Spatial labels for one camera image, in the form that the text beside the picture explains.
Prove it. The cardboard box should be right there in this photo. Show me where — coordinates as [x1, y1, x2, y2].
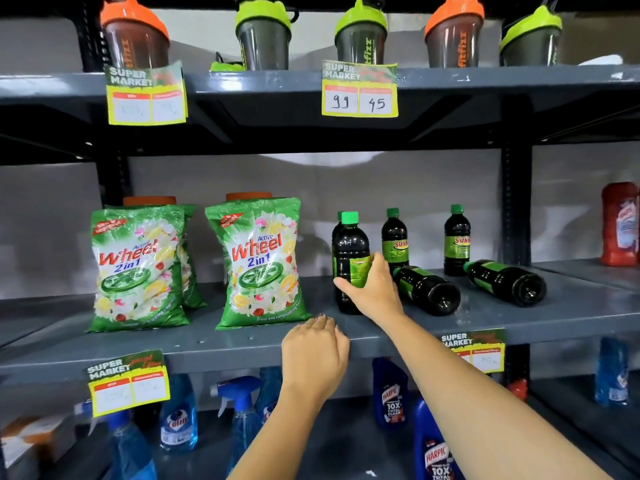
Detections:
[0, 414, 77, 480]

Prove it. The person's right hand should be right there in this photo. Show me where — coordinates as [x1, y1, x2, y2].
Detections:
[333, 252, 406, 325]

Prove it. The blue toilet cleaner bottle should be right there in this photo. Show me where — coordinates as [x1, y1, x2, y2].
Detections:
[413, 396, 467, 480]
[371, 357, 409, 430]

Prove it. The green detergent powder bag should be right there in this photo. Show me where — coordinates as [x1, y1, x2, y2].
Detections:
[205, 198, 312, 330]
[176, 204, 207, 310]
[88, 205, 191, 333]

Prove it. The green lid shaker bottle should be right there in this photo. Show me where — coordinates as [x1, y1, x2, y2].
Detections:
[334, 0, 389, 66]
[234, 0, 300, 71]
[499, 0, 564, 67]

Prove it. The blue glass cleaner spray bottle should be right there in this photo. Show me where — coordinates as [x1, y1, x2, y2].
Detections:
[210, 376, 264, 476]
[159, 374, 199, 453]
[254, 367, 284, 426]
[594, 337, 630, 407]
[106, 409, 159, 480]

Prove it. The dark bottle green cap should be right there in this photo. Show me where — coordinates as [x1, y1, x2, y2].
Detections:
[332, 211, 372, 315]
[381, 208, 410, 275]
[331, 211, 346, 278]
[463, 260, 547, 307]
[392, 266, 462, 317]
[443, 204, 472, 277]

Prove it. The person's left hand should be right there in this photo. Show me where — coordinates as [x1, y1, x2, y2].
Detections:
[281, 315, 351, 403]

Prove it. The red cleaner bottle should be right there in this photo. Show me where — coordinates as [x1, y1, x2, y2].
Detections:
[600, 182, 640, 267]

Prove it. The person's left forearm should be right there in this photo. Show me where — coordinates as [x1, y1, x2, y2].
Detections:
[227, 387, 328, 480]

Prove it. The loose green shaker lid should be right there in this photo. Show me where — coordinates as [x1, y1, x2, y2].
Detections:
[209, 52, 246, 73]

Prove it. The yellow green price tag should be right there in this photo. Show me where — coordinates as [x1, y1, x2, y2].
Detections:
[439, 329, 507, 374]
[321, 60, 400, 118]
[85, 350, 171, 418]
[104, 61, 189, 127]

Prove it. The grey metal shelf rack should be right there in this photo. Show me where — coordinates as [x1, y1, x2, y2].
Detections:
[0, 0, 640, 480]

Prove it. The person's right forearm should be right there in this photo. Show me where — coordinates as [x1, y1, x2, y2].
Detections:
[384, 311, 615, 480]

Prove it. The orange lid shaker bottle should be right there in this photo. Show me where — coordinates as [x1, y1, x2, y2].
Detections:
[99, 0, 171, 71]
[424, 0, 486, 69]

